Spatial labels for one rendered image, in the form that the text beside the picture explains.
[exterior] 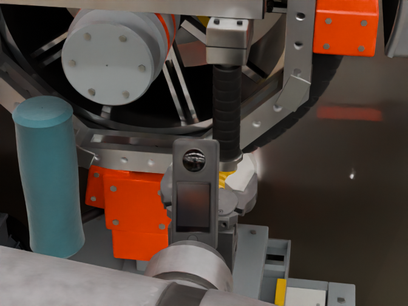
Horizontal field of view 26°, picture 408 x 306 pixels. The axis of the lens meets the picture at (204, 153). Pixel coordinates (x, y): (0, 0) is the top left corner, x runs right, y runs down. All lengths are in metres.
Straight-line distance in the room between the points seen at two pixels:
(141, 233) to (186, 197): 0.63
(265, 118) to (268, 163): 1.17
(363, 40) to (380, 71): 1.77
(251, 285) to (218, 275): 0.92
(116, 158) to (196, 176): 0.57
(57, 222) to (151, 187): 0.17
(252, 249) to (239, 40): 0.86
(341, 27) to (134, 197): 0.45
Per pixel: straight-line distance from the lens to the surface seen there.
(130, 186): 1.47
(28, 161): 1.34
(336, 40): 1.30
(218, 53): 1.08
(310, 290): 1.99
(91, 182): 1.49
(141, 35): 1.18
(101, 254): 1.85
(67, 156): 1.34
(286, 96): 1.34
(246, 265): 1.82
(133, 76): 1.20
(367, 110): 2.83
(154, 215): 1.49
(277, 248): 1.99
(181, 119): 1.51
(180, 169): 0.90
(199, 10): 1.09
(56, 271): 0.31
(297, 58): 1.32
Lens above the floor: 1.40
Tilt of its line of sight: 33 degrees down
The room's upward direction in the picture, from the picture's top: straight up
